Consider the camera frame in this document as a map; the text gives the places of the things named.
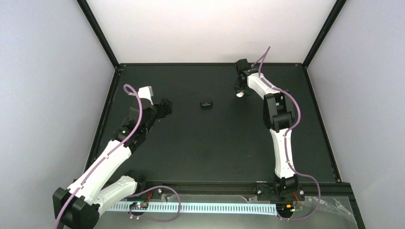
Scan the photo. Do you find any black earbud charging case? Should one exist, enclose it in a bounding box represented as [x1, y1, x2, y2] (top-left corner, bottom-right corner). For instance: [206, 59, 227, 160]
[200, 99, 213, 109]

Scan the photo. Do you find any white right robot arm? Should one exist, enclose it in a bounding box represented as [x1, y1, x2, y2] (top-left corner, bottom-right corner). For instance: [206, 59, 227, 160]
[234, 59, 298, 201]

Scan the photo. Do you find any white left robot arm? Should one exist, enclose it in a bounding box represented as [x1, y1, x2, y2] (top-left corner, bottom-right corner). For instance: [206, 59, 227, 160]
[53, 98, 173, 229]

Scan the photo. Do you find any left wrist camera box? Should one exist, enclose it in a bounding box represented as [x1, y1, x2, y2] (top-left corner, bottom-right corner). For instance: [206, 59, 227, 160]
[138, 86, 154, 105]

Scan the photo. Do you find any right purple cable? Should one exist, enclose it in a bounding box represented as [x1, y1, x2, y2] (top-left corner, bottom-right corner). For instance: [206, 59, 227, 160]
[251, 46, 321, 221]

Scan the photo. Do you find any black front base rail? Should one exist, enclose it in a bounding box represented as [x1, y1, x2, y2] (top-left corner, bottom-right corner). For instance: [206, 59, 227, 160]
[136, 181, 275, 195]

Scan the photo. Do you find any light blue cable duct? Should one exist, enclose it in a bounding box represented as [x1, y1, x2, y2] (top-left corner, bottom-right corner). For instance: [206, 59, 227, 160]
[107, 201, 277, 216]

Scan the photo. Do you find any black frame post right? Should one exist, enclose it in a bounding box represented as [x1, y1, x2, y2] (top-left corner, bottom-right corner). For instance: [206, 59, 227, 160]
[302, 0, 347, 69]

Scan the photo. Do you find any black frame post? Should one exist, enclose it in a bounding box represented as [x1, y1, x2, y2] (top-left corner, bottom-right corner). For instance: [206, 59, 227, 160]
[302, 0, 347, 69]
[77, 0, 119, 68]

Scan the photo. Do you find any black frame post left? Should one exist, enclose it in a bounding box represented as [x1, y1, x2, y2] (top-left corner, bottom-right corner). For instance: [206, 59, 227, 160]
[77, 0, 119, 68]

